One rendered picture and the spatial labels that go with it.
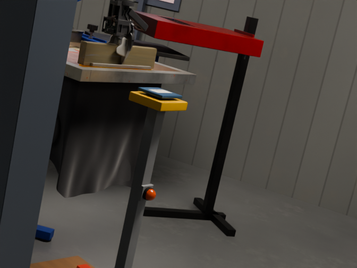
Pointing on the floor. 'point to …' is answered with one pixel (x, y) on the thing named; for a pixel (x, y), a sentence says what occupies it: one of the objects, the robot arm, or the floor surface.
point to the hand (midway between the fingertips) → (119, 59)
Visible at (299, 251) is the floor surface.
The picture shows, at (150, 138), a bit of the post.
